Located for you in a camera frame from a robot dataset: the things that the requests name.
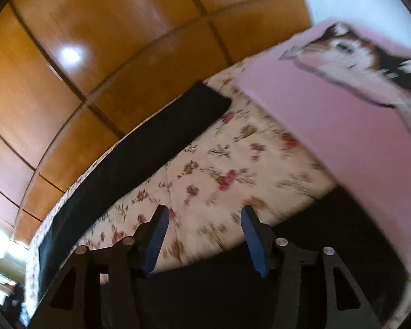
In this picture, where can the pink cat print pillow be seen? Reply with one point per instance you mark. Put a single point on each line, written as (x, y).
(345, 92)

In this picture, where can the wooden wardrobe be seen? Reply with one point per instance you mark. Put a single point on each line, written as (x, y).
(77, 75)

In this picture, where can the black pants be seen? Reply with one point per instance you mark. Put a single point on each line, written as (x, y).
(225, 290)

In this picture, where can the floral bedspread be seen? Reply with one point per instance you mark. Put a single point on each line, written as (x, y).
(244, 157)

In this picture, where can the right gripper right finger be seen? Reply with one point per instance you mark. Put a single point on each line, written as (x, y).
(277, 256)

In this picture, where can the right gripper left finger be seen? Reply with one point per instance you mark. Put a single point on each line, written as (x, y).
(96, 288)

